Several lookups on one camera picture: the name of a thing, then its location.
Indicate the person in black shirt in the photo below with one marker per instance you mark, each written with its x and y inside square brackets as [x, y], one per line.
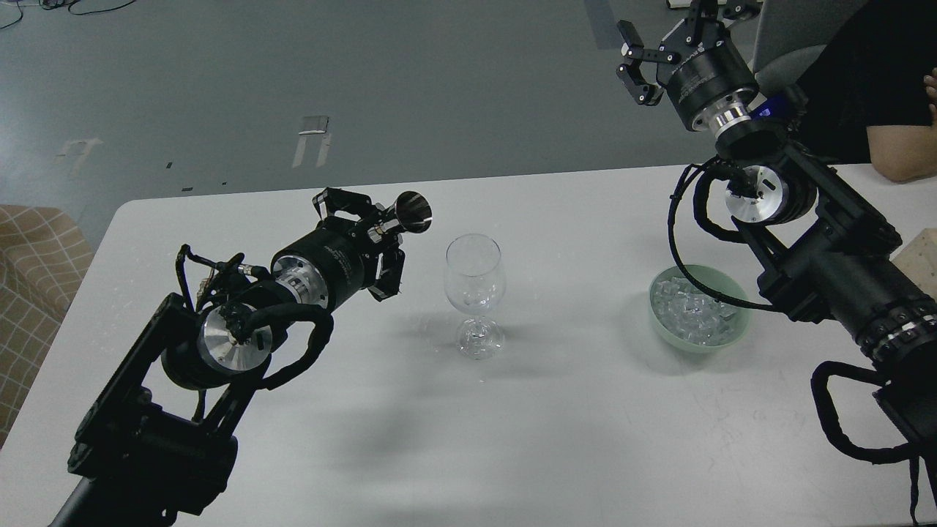
[866, 100]

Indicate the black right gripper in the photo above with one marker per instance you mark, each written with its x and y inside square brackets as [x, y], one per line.
[711, 86]

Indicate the beige checked chair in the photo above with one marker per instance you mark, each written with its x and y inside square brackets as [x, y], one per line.
[44, 259]

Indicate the pile of ice cubes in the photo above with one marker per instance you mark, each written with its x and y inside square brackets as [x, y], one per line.
[692, 316]

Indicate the steel double jigger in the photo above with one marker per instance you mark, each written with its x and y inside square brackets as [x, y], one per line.
[410, 212]

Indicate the clear wine glass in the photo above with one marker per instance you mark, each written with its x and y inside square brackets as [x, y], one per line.
[474, 283]

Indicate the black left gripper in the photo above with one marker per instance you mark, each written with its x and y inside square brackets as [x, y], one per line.
[337, 259]

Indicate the person's hand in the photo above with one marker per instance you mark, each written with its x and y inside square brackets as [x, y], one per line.
[930, 84]

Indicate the green bowl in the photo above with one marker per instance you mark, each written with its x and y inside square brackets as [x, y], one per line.
[675, 342]

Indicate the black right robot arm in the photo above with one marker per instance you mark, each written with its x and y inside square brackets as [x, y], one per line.
[825, 251]

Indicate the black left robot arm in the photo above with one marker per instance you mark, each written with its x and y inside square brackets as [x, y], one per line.
[159, 440]

